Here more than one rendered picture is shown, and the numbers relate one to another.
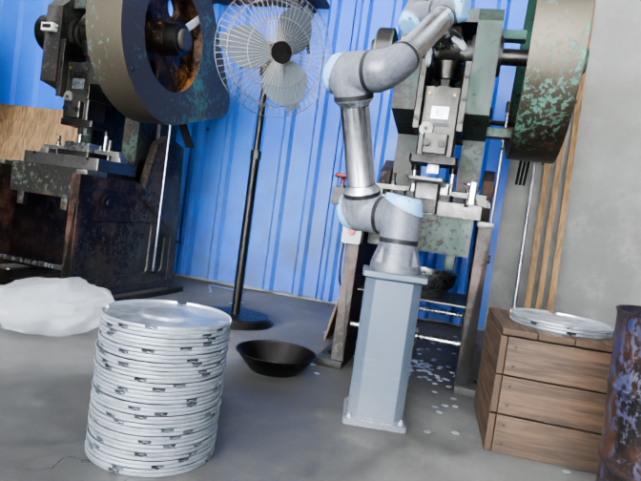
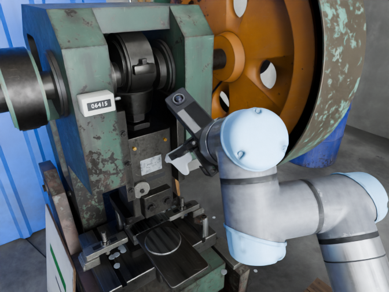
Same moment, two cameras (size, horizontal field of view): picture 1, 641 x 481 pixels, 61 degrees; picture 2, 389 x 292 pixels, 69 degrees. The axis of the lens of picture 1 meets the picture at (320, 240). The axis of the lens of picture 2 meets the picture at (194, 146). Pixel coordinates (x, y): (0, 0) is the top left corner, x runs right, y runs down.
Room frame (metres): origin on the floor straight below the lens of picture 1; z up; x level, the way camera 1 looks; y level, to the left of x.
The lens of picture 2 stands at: (1.69, 0.07, 1.53)
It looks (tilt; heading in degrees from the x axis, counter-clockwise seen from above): 28 degrees down; 310
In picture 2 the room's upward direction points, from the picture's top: straight up
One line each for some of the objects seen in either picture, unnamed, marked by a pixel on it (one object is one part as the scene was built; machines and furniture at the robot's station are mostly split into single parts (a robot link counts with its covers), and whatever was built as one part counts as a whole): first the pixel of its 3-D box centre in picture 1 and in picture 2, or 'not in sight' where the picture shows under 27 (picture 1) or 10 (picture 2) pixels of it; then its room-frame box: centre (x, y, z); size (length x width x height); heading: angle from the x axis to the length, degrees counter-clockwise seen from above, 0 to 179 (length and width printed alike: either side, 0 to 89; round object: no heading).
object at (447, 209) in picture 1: (427, 208); (148, 239); (2.34, -0.43, 0.68); 0.45 x 0.30 x 0.06; 75
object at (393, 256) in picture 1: (396, 255); not in sight; (1.63, -0.23, 0.50); 0.15 x 0.15 x 0.10
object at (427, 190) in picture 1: (425, 195); (171, 262); (2.18, -0.39, 0.72); 0.25 x 0.14 x 0.14; 165
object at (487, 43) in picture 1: (434, 176); (128, 189); (2.48, -0.47, 0.83); 0.79 x 0.43 x 1.34; 165
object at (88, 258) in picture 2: (390, 184); (103, 244); (2.39, -0.27, 0.76); 0.17 x 0.06 x 0.10; 75
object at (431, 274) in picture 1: (416, 280); not in sight; (2.34, -0.43, 0.36); 0.34 x 0.34 x 0.10
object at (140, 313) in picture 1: (168, 314); not in sight; (1.25, 0.33, 0.32); 0.29 x 0.29 x 0.01
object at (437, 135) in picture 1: (439, 121); (145, 165); (2.30, -0.42, 1.04); 0.17 x 0.15 x 0.30; 165
